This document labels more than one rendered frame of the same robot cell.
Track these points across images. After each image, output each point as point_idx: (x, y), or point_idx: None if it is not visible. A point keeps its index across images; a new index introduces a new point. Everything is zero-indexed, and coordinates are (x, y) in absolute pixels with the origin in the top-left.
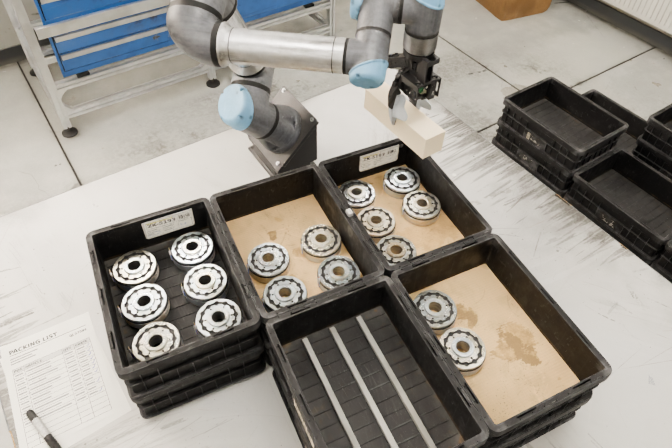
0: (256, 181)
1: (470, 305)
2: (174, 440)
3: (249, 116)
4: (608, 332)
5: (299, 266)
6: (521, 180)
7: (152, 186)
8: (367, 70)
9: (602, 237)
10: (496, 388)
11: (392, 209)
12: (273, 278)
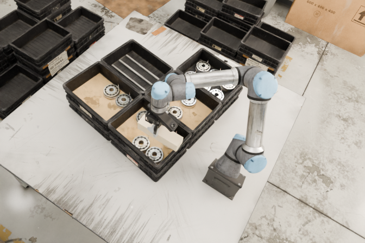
0: (210, 115)
1: (111, 110)
2: None
3: (233, 136)
4: (52, 140)
5: (177, 105)
6: (92, 218)
7: (264, 141)
8: (171, 73)
9: (48, 192)
10: (98, 87)
11: (153, 142)
12: None
